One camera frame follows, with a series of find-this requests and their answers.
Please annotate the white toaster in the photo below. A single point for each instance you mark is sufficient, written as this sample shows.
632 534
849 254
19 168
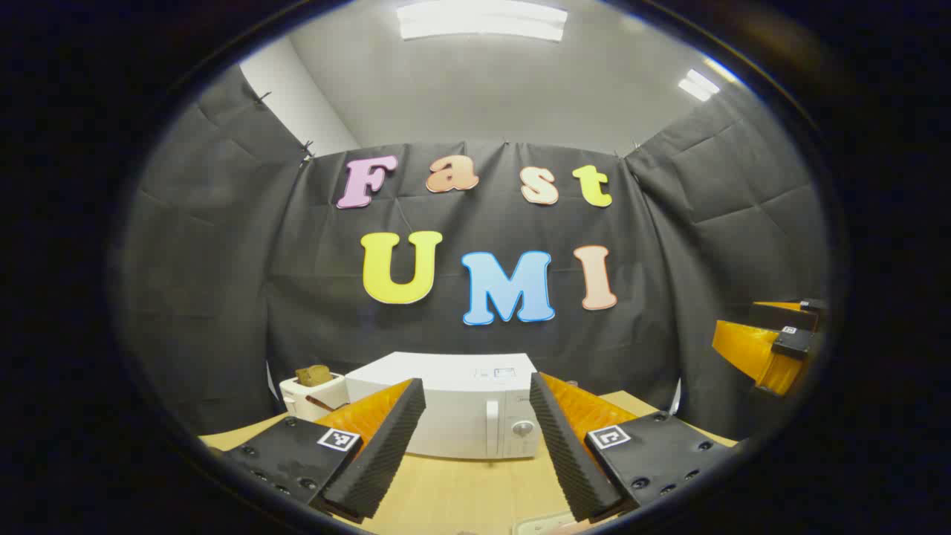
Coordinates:
297 397

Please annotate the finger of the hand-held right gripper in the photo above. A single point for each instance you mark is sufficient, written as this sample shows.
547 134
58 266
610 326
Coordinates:
787 316
750 349

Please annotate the brown bread slice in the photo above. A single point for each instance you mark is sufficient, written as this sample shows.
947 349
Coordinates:
313 374

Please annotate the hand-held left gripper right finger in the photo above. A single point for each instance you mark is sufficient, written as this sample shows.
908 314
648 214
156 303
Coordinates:
568 461

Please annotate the white microwave oven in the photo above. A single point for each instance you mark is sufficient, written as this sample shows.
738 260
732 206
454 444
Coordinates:
446 401

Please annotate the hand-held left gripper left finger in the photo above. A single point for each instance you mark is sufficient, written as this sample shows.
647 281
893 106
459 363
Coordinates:
386 453

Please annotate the small ceiling light panel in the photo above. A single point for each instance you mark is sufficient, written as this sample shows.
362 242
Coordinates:
698 84

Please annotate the cream square plate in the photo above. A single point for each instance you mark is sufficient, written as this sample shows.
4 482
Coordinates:
535 526

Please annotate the large ceiling light panel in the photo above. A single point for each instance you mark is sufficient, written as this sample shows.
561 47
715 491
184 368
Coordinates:
483 21

